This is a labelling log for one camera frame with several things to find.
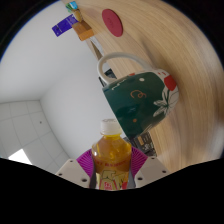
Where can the orange cardboard box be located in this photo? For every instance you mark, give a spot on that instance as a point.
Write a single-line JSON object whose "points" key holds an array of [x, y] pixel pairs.
{"points": [[83, 30]]}

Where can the upright purple box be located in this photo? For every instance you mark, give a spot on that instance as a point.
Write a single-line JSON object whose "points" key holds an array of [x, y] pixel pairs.
{"points": [[64, 26]]}

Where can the flat round red coaster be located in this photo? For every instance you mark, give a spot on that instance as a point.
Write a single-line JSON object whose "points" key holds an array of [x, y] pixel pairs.
{"points": [[112, 22]]}

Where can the amber tea bottle white cap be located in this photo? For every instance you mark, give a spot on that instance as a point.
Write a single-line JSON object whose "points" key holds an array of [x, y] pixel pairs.
{"points": [[111, 160]]}

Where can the green flat box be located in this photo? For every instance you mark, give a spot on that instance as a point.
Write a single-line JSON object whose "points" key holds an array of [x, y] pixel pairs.
{"points": [[71, 5]]}

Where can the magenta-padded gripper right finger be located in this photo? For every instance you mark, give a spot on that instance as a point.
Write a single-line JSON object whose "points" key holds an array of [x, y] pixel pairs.
{"points": [[151, 170]]}

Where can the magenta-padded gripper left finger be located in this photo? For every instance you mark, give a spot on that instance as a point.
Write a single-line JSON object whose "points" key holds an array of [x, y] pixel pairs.
{"points": [[71, 171]]}

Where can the large ceiling light panel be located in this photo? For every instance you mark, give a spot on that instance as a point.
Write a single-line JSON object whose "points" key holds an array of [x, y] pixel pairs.
{"points": [[20, 157]]}

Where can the green floral ceramic mug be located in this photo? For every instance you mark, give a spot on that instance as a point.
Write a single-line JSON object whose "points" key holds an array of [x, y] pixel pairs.
{"points": [[140, 103]]}

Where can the tan flat box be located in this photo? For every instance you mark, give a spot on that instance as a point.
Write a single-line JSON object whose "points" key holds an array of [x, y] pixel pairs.
{"points": [[77, 15]]}

